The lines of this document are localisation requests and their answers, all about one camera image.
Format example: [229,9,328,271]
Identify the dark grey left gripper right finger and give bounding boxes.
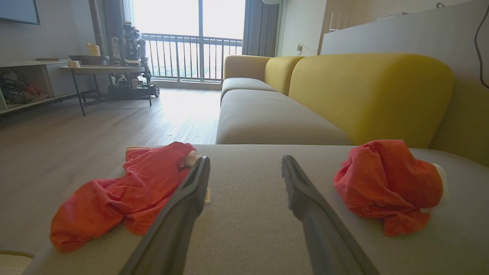
[282,155,379,275]

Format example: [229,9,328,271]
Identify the dark wooden tray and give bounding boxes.
[69,55,110,65]

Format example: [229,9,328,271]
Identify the yellow grey sofa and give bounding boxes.
[215,53,489,167]

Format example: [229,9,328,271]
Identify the white laundry basket rope rim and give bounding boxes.
[0,250,36,275]

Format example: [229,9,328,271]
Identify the red shorts white waistband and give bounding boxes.
[334,139,448,236]

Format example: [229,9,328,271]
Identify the oval coffee table black legs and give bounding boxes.
[60,64,153,117]

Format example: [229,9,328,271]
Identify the dark cluttered toy pile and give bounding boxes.
[0,71,50,105]

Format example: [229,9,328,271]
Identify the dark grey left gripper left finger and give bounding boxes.
[118,155,211,275]

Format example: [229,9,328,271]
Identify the black hanging wall cable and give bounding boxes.
[474,4,489,89]

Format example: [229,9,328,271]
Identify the grey window curtain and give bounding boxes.
[242,0,281,57]
[102,0,134,58]

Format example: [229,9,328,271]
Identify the red white basketball jersey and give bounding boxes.
[50,142,203,253]

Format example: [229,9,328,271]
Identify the grey fabric ottoman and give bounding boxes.
[23,144,489,275]

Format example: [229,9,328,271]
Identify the dark metal balcony railing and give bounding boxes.
[141,33,243,83]

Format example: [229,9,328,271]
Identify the parked wheeled robot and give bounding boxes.
[107,21,161,100]

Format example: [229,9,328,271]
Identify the long low TV cabinet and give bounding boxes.
[0,59,90,115]

